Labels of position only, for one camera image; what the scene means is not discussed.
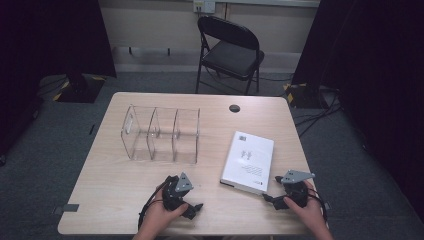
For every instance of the white book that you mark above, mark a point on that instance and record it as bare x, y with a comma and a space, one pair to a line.
248, 160

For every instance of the black stand base striped tape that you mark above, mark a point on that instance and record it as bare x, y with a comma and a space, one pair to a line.
301, 96
80, 90

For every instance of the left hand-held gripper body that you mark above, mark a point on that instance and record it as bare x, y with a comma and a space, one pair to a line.
173, 195

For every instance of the black folding chair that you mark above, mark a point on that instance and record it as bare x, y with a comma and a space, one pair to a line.
231, 56

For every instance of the white wall outlet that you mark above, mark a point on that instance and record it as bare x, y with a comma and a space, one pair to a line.
204, 6

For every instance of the person's left hand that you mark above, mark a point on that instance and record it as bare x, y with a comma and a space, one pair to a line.
158, 216

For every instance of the clear acrylic divider rack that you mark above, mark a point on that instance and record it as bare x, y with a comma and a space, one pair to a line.
160, 133

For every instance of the dark curtain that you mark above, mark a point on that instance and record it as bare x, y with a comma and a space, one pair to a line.
373, 83
46, 50

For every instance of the black table grommet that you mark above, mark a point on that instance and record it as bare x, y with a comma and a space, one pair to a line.
234, 108

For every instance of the grey tape strip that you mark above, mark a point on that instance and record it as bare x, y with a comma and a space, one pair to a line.
68, 208

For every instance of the person's right hand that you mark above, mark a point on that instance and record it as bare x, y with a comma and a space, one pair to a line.
310, 213

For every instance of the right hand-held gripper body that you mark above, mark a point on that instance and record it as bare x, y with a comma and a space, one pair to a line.
296, 191

